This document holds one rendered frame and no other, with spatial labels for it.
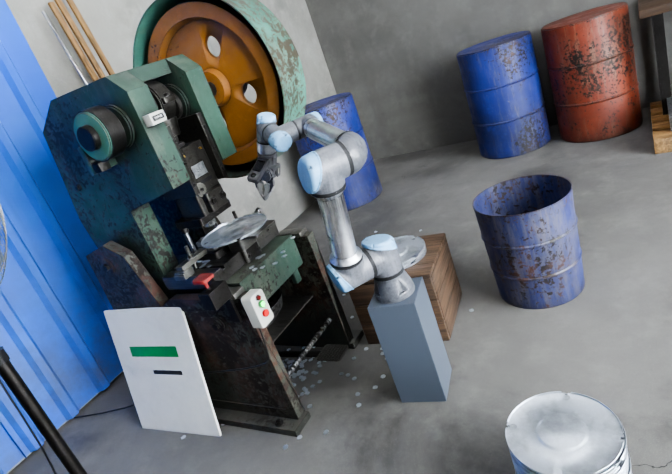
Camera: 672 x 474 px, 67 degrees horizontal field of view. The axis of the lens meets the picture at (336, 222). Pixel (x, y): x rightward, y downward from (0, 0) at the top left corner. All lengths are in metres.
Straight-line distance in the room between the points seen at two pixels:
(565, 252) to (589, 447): 1.01
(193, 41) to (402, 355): 1.58
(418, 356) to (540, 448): 0.60
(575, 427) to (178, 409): 1.65
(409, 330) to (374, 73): 3.71
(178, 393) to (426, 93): 3.68
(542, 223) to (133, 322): 1.80
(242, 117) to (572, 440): 1.75
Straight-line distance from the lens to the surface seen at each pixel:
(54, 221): 3.09
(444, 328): 2.32
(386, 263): 1.78
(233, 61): 2.31
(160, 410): 2.60
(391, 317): 1.87
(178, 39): 2.48
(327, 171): 1.50
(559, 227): 2.27
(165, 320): 2.29
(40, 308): 3.07
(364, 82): 5.32
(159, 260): 2.26
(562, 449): 1.53
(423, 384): 2.04
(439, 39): 4.98
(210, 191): 2.09
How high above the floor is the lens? 1.39
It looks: 20 degrees down
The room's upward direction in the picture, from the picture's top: 20 degrees counter-clockwise
